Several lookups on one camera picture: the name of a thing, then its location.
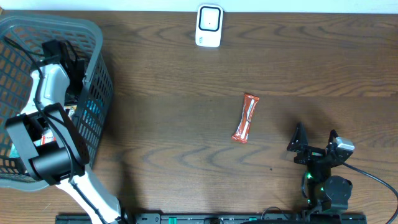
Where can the white black barcode scanner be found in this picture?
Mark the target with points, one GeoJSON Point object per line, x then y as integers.
{"type": "Point", "coordinates": [209, 26]}

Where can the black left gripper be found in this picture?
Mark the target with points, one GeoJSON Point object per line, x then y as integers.
{"type": "Point", "coordinates": [81, 74]}

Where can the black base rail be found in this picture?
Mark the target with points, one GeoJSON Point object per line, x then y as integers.
{"type": "Point", "coordinates": [155, 218]}

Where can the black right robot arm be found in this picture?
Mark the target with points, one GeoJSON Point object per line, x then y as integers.
{"type": "Point", "coordinates": [327, 193]}

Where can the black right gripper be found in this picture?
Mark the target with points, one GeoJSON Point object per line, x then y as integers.
{"type": "Point", "coordinates": [311, 153]}

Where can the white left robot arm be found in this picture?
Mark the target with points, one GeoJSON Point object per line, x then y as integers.
{"type": "Point", "coordinates": [49, 145]}

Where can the red snack bar wrapper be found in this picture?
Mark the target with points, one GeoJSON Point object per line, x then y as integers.
{"type": "Point", "coordinates": [249, 106]}

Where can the grey plastic basket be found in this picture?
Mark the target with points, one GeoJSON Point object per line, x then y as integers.
{"type": "Point", "coordinates": [92, 105]}

